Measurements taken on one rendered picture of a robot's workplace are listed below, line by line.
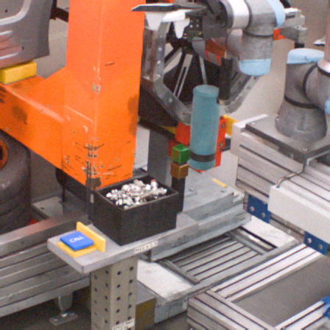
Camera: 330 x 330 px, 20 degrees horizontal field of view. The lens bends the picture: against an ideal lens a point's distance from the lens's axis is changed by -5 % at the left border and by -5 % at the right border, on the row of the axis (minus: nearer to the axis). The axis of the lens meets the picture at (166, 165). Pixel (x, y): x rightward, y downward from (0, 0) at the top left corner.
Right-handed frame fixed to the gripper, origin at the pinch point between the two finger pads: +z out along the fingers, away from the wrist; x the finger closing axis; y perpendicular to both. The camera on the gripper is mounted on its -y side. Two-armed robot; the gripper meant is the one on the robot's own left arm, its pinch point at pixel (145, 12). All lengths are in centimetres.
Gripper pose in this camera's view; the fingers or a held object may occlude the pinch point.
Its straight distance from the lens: 207.5
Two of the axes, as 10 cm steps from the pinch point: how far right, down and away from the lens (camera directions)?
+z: -8.8, 1.6, -4.4
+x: -4.7, -3.0, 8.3
